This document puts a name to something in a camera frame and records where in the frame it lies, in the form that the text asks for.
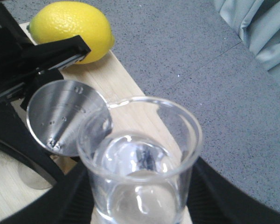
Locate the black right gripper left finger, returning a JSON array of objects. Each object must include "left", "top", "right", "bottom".
[{"left": 0, "top": 162, "right": 94, "bottom": 224}]

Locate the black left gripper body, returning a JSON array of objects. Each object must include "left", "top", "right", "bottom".
[{"left": 0, "top": 2, "right": 91, "bottom": 101}]

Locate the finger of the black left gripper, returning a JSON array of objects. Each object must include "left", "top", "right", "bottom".
[
  {"left": 0, "top": 102, "right": 64, "bottom": 185},
  {"left": 20, "top": 69, "right": 63, "bottom": 111}
]

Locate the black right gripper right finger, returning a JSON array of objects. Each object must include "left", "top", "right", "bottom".
[{"left": 188, "top": 158, "right": 280, "bottom": 224}]

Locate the steel double jigger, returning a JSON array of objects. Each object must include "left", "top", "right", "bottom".
[{"left": 17, "top": 79, "right": 114, "bottom": 190}]

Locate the clear glass beaker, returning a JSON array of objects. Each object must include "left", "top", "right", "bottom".
[{"left": 77, "top": 97, "right": 203, "bottom": 224}]

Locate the yellow lemon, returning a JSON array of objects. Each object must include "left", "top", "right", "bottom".
[{"left": 28, "top": 1, "right": 115, "bottom": 64}]

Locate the light wooden cutting board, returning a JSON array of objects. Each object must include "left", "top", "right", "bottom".
[{"left": 0, "top": 22, "right": 193, "bottom": 224}]

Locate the grey curtain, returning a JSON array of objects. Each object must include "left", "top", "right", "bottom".
[{"left": 214, "top": 0, "right": 280, "bottom": 86}]

